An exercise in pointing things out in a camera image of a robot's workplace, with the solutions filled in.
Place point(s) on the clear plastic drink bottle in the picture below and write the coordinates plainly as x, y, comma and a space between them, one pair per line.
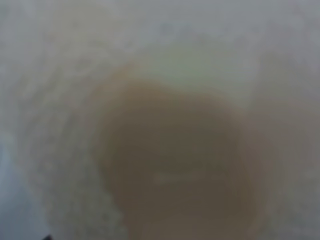
165, 119

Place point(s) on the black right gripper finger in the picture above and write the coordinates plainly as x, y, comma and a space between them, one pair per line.
48, 237

